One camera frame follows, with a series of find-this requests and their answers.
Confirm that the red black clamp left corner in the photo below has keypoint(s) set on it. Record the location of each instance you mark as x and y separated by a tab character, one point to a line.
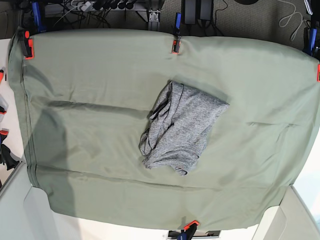
26	43

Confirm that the red tool left edge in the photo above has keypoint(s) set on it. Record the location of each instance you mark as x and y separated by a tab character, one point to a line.
2	73

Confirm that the green table cloth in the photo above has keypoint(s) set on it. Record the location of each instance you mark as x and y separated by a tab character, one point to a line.
116	128

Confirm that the black power adapter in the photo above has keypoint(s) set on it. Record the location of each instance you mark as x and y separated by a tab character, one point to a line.
189	11
206	10

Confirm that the blue clamp top right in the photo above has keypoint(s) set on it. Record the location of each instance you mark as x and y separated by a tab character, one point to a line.
309	40

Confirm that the grey T-shirt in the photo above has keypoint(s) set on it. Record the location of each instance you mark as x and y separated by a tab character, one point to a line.
178	127

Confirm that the blue clamp top edge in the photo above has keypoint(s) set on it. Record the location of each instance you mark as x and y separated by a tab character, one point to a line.
177	23

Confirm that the blue clamp top left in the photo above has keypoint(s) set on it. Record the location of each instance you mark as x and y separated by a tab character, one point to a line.
36	15

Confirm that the red black clamp bottom edge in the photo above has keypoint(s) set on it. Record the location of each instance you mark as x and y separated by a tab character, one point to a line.
188	231

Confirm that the red clamp right edge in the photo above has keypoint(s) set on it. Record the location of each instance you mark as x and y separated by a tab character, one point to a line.
318	73

